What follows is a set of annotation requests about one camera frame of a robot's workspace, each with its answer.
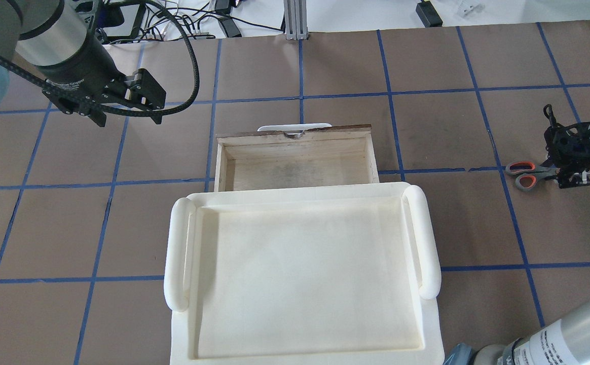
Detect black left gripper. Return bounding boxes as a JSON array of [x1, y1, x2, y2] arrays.
[[42, 34, 167, 113]]

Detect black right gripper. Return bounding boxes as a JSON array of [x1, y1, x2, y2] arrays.
[[544, 104, 590, 189]]

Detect grey orange scissors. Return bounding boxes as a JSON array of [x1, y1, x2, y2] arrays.
[[504, 160, 558, 192]]

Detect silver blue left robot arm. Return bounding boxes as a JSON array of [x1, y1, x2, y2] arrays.
[[0, 1, 166, 127]]

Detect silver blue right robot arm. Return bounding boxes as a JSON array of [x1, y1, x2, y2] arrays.
[[444, 104, 590, 364]]

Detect black power adapter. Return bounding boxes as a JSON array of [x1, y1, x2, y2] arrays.
[[415, 1, 443, 28]]

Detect white plastic tray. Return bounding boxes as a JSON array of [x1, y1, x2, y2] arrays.
[[164, 182, 444, 364]]

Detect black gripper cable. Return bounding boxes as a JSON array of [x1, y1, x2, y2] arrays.
[[0, 0, 200, 118]]

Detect aluminium frame post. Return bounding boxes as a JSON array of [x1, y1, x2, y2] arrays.
[[283, 0, 310, 40]]

